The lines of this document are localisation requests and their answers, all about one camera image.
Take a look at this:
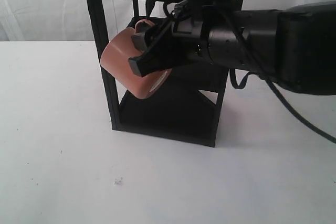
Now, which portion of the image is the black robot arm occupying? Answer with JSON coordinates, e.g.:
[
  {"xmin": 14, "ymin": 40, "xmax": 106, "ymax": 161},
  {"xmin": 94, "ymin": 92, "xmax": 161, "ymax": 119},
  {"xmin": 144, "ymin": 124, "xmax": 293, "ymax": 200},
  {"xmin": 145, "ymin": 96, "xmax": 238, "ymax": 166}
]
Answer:
[{"xmin": 127, "ymin": 0, "xmax": 335, "ymax": 95}]

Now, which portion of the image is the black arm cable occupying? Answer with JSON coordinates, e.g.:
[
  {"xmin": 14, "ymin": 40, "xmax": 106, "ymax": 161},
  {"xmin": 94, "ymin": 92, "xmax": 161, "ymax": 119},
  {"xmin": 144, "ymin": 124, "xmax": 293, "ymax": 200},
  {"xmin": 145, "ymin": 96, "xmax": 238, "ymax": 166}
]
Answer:
[{"xmin": 215, "ymin": 0, "xmax": 336, "ymax": 142}]

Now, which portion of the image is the terracotta ceramic mug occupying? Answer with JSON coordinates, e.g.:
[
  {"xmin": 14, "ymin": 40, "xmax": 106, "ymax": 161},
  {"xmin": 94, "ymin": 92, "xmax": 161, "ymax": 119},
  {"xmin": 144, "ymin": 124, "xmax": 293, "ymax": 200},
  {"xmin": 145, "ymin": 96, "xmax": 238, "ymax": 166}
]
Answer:
[{"xmin": 100, "ymin": 19, "xmax": 172, "ymax": 99}]

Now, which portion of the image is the black shelf rack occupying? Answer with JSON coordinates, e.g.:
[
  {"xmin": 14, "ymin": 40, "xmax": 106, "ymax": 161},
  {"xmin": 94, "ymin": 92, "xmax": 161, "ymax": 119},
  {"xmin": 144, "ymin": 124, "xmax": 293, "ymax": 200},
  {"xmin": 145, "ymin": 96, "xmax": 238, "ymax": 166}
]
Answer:
[{"xmin": 86, "ymin": 0, "xmax": 229, "ymax": 147}]

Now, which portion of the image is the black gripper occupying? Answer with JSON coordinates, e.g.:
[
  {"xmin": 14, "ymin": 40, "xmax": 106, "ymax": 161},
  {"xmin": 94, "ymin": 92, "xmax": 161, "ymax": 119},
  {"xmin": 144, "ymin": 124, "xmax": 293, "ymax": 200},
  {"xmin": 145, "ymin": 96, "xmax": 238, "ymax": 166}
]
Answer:
[{"xmin": 128, "ymin": 0, "xmax": 243, "ymax": 77}]

